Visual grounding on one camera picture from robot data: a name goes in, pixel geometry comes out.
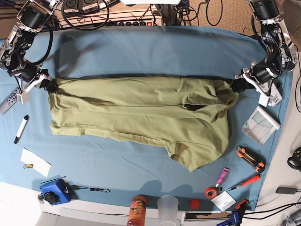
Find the grey remote control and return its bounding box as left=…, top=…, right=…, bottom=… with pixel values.
left=0, top=87, right=24, bottom=115

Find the black zip tie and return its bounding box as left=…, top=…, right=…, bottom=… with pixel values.
left=40, top=176, right=66, bottom=184

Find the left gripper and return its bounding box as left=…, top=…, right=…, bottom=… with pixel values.
left=231, top=61, right=279, bottom=106

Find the orange drink bottle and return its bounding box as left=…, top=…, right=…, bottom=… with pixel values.
left=127, top=195, right=147, bottom=226

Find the white black marker pen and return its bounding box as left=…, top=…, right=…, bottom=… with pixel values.
left=14, top=115, right=29, bottom=144

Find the white square card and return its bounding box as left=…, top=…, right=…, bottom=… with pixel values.
left=211, top=191, right=236, bottom=211

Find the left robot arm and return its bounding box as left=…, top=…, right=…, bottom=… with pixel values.
left=232, top=0, right=298, bottom=107

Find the olive green t-shirt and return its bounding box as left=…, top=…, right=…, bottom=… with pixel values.
left=48, top=77, right=239, bottom=171

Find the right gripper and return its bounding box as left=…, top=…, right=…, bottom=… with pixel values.
left=8, top=64, right=58, bottom=104

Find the black lanyard with carabiner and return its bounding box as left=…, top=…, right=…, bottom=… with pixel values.
left=69, top=185, right=111, bottom=194

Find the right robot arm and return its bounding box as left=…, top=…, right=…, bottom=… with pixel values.
left=13, top=26, right=257, bottom=107

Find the pink glue tube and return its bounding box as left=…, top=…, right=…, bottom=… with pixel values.
left=215, top=168, right=230, bottom=187

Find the blue box with knob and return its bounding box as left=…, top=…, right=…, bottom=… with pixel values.
left=40, top=179, right=72, bottom=206

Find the white leaf pattern notebook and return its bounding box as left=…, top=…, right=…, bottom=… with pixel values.
left=242, top=106, right=281, bottom=146

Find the white paper card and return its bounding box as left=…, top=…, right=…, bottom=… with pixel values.
left=20, top=148, right=51, bottom=177

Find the small yellow battery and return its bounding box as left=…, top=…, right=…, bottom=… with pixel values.
left=24, top=164, right=33, bottom=169

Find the blue table cloth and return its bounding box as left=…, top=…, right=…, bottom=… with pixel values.
left=0, top=26, right=280, bottom=211

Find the red tape roll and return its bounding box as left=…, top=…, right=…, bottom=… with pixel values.
left=205, top=187, right=219, bottom=199

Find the orange black utility knife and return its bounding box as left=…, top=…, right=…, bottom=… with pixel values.
left=236, top=147, right=265, bottom=173

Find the black power strip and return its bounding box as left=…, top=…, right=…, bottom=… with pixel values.
left=108, top=20, right=161, bottom=26

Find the translucent plastic cup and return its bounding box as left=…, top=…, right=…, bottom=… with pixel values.
left=157, top=195, right=179, bottom=226

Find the orange screwdriver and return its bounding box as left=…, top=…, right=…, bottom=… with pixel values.
left=228, top=175, right=261, bottom=191

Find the blue orange clamp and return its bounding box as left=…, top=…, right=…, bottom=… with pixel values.
left=217, top=199, right=249, bottom=226

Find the clear packaged barcode box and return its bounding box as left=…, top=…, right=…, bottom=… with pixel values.
left=268, top=83, right=282, bottom=106

